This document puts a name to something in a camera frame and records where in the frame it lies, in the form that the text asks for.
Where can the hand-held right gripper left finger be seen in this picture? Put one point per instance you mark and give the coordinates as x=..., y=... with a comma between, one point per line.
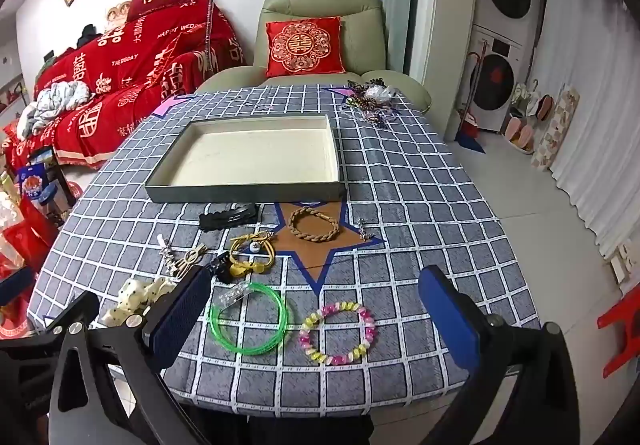
x=185, y=310

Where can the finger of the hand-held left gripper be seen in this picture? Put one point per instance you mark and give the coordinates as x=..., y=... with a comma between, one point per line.
x=12, y=292
x=75, y=307

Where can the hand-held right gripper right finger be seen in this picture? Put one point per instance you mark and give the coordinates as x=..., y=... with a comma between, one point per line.
x=447, y=315

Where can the green translucent bangle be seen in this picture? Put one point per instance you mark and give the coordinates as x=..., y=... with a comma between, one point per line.
x=216, y=325

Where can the clear plastic clip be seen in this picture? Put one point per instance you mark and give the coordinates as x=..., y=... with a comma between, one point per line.
x=234, y=294

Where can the cream polka dot bow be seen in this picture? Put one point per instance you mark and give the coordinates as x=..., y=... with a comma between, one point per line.
x=132, y=297

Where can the silver metal hair clip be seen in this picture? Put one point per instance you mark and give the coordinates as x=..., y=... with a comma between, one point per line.
x=167, y=257

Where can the black hair clip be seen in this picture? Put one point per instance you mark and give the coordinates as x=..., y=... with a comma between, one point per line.
x=225, y=217

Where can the silver charm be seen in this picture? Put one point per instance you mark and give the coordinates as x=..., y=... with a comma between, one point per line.
x=364, y=230

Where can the grey shallow box tray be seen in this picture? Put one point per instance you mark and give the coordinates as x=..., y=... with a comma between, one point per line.
x=250, y=155

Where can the pile of mixed jewelry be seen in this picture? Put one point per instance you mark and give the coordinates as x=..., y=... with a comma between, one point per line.
x=370, y=102

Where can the small black clip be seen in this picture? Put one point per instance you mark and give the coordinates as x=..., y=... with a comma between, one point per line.
x=221, y=267

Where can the red gift bags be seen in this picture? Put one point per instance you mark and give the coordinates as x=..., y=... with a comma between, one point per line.
x=20, y=235

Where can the blue gift box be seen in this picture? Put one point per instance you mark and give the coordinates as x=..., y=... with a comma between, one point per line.
x=35, y=182

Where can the grey checked tablecloth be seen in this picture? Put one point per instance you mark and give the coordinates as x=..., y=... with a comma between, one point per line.
x=425, y=205

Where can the brown star marker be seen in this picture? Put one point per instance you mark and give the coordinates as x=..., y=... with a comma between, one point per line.
x=320, y=255

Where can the red plastic stool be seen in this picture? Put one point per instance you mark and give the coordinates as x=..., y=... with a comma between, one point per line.
x=622, y=325

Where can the grey white clothes bundle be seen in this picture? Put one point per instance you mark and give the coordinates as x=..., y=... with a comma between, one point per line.
x=55, y=102

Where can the pink star marker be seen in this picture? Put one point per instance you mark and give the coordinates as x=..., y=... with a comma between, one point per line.
x=340, y=92
x=167, y=107

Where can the slipper rack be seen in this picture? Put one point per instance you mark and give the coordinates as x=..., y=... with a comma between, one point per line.
x=525, y=125

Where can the patterned board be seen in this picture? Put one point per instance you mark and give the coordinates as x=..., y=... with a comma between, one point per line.
x=557, y=130

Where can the red covered sofa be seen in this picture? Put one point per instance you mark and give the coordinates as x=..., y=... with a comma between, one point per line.
x=130, y=75

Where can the white curtain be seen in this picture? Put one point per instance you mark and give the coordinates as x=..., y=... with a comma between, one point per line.
x=595, y=100

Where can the black object on sofa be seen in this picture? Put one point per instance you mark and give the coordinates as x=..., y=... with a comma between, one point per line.
x=86, y=35

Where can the red embroidered cushion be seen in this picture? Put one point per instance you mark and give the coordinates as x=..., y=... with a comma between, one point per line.
x=305, y=47

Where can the cartoon print cushion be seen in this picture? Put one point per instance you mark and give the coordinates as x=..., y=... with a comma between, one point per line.
x=120, y=15

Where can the green armchair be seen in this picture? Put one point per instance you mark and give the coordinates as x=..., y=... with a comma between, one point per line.
x=310, y=5

